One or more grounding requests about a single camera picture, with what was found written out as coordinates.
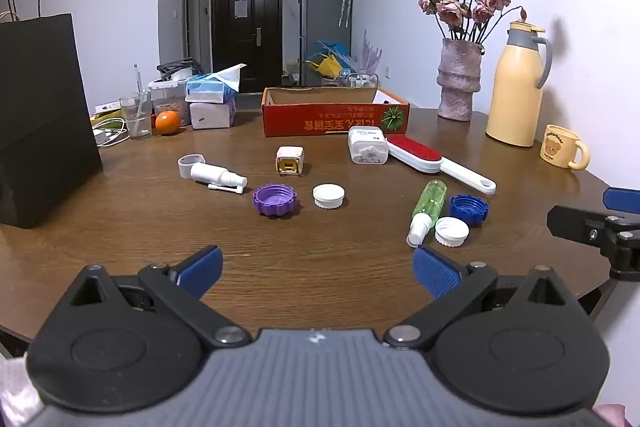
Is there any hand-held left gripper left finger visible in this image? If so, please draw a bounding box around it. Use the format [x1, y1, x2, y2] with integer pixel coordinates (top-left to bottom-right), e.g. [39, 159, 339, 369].
[65, 245, 252, 349]

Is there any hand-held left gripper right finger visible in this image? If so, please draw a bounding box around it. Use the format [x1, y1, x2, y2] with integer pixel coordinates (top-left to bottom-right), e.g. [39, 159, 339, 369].
[384, 245, 581, 350]

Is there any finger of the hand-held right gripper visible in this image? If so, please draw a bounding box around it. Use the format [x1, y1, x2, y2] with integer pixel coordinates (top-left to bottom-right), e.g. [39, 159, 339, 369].
[602, 188, 640, 210]
[546, 205, 640, 280]

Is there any white bottle cap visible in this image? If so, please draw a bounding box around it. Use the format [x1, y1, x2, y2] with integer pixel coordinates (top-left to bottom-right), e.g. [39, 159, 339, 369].
[313, 183, 346, 209]
[434, 217, 470, 248]

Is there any green spray bottle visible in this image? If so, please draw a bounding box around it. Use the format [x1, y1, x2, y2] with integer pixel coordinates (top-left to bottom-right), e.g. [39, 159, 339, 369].
[406, 180, 447, 249]

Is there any blue bottle cap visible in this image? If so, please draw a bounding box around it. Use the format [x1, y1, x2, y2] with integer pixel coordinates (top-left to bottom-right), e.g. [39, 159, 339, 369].
[449, 194, 489, 228]

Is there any purple bottle cap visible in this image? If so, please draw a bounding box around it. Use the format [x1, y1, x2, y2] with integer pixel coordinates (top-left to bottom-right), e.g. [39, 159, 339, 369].
[252, 183, 300, 219]

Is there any red lint brush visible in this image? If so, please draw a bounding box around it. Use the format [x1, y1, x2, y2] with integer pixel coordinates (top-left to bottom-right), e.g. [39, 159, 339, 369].
[386, 135, 497, 195]

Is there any white yellow charger cube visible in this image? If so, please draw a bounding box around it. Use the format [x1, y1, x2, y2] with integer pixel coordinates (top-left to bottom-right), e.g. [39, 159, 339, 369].
[275, 146, 306, 176]

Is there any red cardboard box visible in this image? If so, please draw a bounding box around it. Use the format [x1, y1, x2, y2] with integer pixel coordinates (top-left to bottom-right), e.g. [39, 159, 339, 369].
[262, 87, 411, 138]

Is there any yellow bear mug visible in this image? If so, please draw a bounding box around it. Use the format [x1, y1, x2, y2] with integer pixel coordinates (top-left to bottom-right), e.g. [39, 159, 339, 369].
[539, 124, 591, 170]

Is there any white nasal spray bottle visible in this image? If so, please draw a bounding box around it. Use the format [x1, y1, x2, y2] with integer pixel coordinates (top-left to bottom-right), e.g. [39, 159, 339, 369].
[190, 163, 248, 195]

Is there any white spray bottle cover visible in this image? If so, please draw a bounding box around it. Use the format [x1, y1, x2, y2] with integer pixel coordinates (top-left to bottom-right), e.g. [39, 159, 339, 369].
[178, 154, 206, 179]

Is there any clear box of white pieces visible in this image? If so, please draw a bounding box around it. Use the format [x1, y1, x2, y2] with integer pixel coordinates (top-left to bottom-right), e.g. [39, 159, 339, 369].
[348, 126, 390, 165]

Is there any orange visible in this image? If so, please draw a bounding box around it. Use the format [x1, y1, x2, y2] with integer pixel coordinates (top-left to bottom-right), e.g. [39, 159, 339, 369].
[155, 111, 182, 136]

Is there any yellow thermos jug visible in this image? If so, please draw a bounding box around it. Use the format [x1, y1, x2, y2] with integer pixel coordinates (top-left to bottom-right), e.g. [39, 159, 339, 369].
[486, 21, 553, 148]

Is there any purple tissue pack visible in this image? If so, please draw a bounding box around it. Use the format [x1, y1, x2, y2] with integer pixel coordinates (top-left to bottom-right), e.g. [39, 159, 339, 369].
[189, 99, 237, 130]

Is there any glass cup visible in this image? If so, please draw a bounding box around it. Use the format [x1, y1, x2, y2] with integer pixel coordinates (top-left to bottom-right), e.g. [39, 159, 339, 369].
[120, 93, 152, 138]

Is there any clear plastic storage container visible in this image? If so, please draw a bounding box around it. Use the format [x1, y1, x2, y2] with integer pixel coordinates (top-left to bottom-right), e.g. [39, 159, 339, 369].
[148, 79, 193, 128]

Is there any blue tissue pack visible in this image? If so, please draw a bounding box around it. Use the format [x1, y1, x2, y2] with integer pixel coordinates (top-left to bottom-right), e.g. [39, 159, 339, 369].
[185, 63, 247, 104]

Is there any pink textured vase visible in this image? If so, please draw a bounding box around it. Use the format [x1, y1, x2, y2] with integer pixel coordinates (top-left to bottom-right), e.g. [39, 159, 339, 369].
[436, 38, 485, 122]

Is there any black folded stand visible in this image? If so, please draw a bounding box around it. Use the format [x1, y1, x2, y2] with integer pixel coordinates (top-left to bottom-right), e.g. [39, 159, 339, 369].
[156, 59, 203, 80]

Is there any black paper bag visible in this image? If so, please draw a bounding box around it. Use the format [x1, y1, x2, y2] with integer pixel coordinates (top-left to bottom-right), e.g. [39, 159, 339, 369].
[0, 0, 103, 229]

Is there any dark brown door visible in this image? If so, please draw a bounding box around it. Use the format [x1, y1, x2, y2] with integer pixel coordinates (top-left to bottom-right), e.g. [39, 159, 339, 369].
[211, 0, 284, 82]

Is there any person's pink clothing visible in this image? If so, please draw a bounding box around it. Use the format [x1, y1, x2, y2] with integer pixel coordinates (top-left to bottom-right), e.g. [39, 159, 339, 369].
[0, 353, 40, 427]

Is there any blue umbrella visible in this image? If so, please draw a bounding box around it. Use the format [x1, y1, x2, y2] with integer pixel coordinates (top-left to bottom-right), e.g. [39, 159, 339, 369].
[314, 39, 352, 60]

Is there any grey refrigerator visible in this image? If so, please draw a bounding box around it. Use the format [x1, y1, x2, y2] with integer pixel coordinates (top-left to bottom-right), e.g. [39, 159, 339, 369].
[299, 0, 353, 86]

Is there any white charger with cable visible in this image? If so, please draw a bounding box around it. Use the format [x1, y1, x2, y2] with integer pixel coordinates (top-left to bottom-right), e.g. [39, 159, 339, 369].
[92, 117, 129, 148]

